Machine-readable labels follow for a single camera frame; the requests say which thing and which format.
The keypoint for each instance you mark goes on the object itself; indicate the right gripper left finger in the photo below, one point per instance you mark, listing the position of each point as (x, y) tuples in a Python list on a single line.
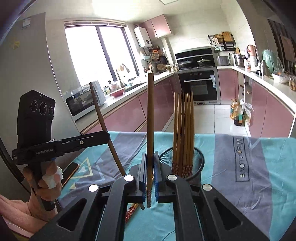
[(139, 172)]

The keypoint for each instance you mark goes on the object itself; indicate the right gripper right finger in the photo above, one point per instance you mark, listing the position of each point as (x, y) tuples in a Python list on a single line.
[(163, 192)]

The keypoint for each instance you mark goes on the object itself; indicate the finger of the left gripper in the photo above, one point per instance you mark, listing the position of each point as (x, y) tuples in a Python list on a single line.
[(82, 141)]

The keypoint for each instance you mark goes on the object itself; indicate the brown wooden chopstick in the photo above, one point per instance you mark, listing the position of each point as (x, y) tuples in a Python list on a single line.
[(104, 128), (150, 136)]

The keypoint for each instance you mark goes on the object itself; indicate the pink left sleeve forearm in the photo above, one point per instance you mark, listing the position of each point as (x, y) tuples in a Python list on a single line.
[(25, 218)]

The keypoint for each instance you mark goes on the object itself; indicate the left hand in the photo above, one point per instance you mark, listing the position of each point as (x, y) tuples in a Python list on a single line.
[(49, 187)]

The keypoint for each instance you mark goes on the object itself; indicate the black mesh pen holder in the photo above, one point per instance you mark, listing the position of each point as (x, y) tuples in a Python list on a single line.
[(196, 162)]

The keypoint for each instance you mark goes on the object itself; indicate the chopstick on cloth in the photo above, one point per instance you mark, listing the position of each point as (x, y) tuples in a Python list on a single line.
[(130, 212)]

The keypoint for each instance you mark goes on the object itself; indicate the white microwave oven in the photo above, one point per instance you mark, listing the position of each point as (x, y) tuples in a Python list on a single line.
[(79, 101)]

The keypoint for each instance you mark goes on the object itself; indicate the red bowl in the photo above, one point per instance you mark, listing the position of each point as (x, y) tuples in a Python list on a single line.
[(118, 92)]

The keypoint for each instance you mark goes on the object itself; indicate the chopstick bundle in holder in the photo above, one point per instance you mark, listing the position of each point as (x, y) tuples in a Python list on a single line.
[(183, 141)]

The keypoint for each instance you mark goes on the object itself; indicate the dark oil bottle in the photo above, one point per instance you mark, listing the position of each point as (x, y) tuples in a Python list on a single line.
[(238, 115)]

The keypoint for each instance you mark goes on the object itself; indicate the teal grey tablecloth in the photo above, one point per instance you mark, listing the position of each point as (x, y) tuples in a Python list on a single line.
[(257, 175)]

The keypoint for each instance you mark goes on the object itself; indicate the cooking oil bottle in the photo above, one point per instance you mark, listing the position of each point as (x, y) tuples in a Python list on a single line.
[(233, 106)]

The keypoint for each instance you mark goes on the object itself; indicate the black built-in oven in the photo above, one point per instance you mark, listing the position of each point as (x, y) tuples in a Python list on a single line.
[(203, 83)]

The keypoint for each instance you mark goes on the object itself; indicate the white water heater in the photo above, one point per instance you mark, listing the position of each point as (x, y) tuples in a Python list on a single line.
[(142, 37)]

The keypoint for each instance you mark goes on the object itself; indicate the black range hood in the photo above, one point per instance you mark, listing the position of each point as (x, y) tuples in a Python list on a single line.
[(196, 58)]

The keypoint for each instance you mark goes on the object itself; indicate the steel stock pot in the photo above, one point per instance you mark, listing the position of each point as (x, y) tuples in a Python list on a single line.
[(239, 60)]

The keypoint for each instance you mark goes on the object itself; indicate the black left camera box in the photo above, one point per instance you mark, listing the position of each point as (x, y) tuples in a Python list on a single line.
[(35, 116)]

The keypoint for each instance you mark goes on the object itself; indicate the pink wall cabinet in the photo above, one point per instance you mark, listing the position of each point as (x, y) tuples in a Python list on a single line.
[(157, 27)]

